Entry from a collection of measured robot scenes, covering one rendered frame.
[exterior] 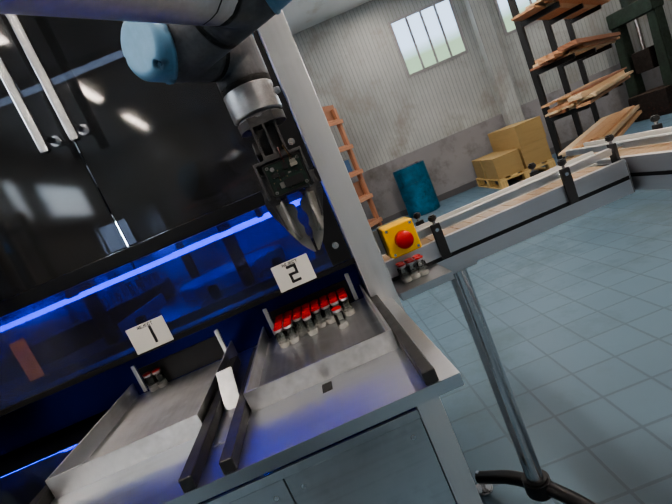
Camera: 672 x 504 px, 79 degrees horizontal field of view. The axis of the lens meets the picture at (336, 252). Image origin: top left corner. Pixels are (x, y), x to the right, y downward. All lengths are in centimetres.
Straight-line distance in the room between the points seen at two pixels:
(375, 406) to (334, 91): 782
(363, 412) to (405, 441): 52
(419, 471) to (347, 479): 18
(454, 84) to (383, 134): 161
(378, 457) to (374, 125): 743
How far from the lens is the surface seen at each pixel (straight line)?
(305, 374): 69
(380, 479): 114
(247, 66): 62
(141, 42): 55
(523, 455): 143
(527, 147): 728
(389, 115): 826
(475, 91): 874
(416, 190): 743
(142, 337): 100
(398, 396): 58
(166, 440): 77
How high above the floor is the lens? 117
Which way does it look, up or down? 9 degrees down
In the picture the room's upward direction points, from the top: 23 degrees counter-clockwise
